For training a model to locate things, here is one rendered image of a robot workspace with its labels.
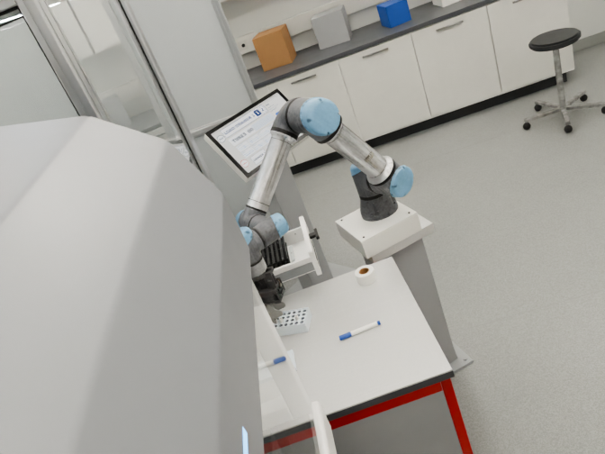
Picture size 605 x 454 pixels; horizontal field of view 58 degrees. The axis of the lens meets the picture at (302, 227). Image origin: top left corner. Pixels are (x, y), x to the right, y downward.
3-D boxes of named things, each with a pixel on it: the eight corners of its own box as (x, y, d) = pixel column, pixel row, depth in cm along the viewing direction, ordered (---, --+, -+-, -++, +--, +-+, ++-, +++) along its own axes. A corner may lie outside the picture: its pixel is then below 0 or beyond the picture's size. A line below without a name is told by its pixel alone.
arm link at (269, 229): (267, 207, 183) (240, 224, 179) (285, 213, 174) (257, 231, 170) (275, 227, 187) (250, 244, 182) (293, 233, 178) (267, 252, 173)
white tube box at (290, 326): (311, 314, 190) (308, 306, 188) (308, 331, 183) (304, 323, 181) (279, 320, 194) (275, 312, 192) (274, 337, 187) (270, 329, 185)
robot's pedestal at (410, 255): (436, 328, 274) (397, 199, 239) (474, 362, 248) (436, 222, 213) (384, 358, 268) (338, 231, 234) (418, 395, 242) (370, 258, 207)
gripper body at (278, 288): (282, 304, 178) (268, 276, 173) (257, 309, 181) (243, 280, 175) (286, 290, 184) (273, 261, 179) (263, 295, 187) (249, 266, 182)
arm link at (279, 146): (275, 91, 188) (225, 225, 188) (293, 91, 180) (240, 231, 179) (301, 105, 195) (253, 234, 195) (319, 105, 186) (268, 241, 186)
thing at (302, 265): (306, 238, 222) (302, 225, 219) (315, 270, 199) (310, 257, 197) (214, 272, 224) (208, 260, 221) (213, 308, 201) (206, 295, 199)
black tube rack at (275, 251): (288, 249, 219) (283, 235, 216) (293, 272, 203) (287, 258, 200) (237, 268, 220) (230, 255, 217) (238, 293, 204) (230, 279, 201)
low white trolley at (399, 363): (437, 395, 239) (392, 256, 204) (500, 530, 184) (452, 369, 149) (311, 440, 242) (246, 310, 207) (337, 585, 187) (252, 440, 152)
